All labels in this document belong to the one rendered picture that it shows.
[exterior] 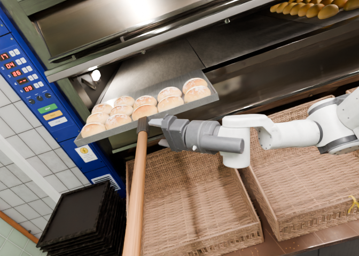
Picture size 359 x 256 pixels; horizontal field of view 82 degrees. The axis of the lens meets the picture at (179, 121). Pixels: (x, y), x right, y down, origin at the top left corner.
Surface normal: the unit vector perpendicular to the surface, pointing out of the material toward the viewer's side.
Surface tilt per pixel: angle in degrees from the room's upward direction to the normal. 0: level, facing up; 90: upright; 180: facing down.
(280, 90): 70
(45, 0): 90
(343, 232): 0
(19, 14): 90
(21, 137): 90
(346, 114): 80
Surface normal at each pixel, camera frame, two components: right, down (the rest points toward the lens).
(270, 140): -0.98, 0.07
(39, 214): 0.09, 0.52
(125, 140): -0.02, 0.22
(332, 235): -0.31, -0.80
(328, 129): -0.84, -0.15
